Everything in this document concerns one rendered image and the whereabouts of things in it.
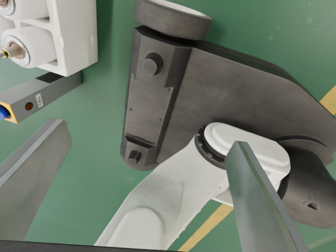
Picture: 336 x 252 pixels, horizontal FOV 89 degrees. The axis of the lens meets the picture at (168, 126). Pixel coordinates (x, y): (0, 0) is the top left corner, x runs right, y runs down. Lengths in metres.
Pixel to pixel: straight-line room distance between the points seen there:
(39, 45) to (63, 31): 0.07
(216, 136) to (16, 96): 0.59
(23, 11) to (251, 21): 0.58
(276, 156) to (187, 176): 0.21
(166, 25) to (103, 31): 0.35
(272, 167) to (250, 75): 0.22
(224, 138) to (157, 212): 0.22
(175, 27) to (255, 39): 0.29
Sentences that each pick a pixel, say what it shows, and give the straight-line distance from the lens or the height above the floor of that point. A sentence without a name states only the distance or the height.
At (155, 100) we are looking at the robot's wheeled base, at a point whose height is 0.19.
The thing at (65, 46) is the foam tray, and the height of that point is 0.17.
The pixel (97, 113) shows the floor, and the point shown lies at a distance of 0.92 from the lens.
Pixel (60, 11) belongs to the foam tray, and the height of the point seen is 0.17.
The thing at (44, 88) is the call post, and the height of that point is 0.19.
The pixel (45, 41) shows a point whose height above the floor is 0.20.
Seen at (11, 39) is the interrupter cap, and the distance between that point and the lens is 0.62.
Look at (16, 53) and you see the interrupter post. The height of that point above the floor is 0.26.
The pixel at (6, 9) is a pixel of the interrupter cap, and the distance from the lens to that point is 0.59.
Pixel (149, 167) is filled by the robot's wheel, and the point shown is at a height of 0.18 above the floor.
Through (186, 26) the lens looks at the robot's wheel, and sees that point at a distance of 0.44.
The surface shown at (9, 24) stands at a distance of 0.72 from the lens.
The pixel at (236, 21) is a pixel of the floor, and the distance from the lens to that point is 0.62.
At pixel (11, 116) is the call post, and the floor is 0.31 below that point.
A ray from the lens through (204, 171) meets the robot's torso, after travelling 0.38.
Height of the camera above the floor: 0.62
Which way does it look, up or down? 51 degrees down
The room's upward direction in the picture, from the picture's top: 158 degrees counter-clockwise
